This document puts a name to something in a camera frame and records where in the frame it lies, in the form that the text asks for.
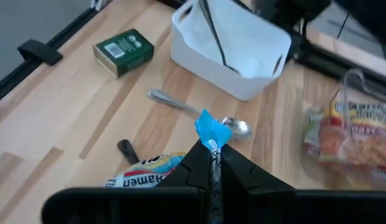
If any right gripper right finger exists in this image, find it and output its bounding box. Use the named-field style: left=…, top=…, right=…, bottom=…
left=219, top=142, right=296, bottom=200

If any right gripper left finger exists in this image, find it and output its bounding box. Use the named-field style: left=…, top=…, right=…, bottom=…
left=157, top=139, right=212, bottom=191

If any blue ramen noodle packet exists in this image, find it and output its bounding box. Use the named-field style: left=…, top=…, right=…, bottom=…
left=104, top=108, right=233, bottom=224

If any red and yellow ramen packet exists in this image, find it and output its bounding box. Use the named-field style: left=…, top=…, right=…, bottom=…
left=303, top=99, right=386, bottom=184

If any silver metal spoon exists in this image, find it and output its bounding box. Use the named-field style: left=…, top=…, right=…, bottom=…
left=146, top=88, right=253, bottom=141

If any clear plastic bin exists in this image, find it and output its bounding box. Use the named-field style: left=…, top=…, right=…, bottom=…
left=301, top=68, right=386, bottom=191

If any white plastic bin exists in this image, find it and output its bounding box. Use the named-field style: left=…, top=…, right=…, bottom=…
left=170, top=0, right=293, bottom=102

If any green cardboard box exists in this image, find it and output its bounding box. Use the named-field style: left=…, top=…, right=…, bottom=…
left=92, top=28, right=155, bottom=78

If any black table edge clip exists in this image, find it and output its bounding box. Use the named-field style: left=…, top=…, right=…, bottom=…
left=17, top=39, right=64, bottom=67

